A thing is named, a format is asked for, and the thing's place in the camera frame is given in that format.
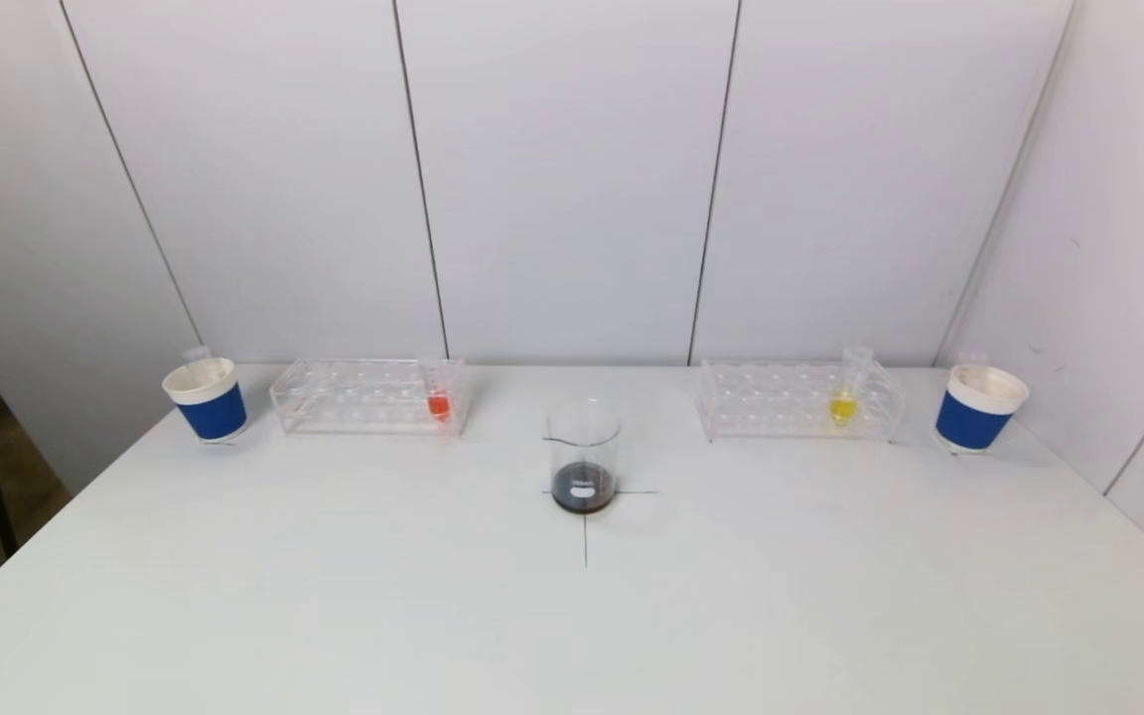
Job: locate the blue pigment test tube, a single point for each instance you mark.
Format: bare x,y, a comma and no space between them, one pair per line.
197,359

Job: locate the red pigment test tube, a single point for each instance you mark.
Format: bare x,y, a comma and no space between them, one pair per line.
973,363

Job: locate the clear glass beaker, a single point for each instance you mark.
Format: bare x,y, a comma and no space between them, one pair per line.
584,477

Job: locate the orange pigment test tube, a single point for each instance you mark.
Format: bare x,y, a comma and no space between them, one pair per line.
439,405

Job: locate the clear acrylic test tube rack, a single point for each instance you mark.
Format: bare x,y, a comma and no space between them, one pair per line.
363,397
790,402

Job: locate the yellow pigment test tube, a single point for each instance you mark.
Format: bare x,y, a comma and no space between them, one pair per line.
842,407

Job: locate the blue white paper cup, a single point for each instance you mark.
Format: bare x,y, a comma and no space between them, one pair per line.
212,412
974,422

